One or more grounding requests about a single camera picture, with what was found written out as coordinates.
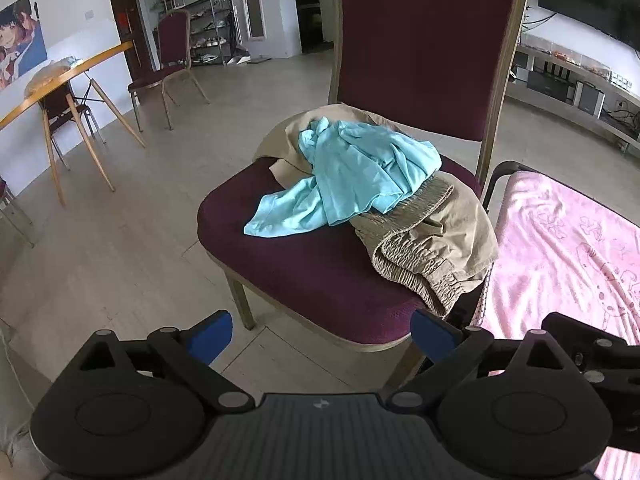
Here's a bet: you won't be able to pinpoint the dark red door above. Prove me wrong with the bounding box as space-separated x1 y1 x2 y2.
107 0 156 78

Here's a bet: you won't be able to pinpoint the grey television stand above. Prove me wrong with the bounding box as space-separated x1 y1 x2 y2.
507 42 640 156

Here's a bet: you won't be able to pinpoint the teal t-shirt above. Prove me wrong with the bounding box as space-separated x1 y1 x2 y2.
243 116 443 238

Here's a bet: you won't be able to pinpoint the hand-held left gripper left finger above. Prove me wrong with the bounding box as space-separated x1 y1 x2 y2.
65 309 256 414

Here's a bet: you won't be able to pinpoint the black folding table frame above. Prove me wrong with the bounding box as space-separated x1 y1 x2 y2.
452 160 538 333

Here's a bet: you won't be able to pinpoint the beige elastic-waist pants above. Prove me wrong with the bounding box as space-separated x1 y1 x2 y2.
253 104 500 318

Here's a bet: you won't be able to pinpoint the maroon banquet chair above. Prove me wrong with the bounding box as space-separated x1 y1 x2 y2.
39 82 107 171
127 8 211 132
196 0 531 396

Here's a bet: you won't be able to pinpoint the wooden table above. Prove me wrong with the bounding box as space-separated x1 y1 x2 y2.
0 41 147 208

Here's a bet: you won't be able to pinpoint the metal shoe rack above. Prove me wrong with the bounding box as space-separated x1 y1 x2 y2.
187 0 236 66

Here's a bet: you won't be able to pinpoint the grey speaker box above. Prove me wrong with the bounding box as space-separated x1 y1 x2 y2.
574 80 606 119

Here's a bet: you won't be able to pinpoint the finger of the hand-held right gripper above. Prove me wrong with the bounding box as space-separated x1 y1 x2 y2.
543 311 640 397

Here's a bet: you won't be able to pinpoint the black media receiver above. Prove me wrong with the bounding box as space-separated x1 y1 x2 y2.
527 69 574 104

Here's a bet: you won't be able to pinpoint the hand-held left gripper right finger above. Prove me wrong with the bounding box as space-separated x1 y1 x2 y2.
382 308 576 414

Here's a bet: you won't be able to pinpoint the pink printed blanket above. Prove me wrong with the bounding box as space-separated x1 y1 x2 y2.
452 170 640 480

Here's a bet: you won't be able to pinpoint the anime wall poster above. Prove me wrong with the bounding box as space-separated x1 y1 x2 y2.
0 0 48 91

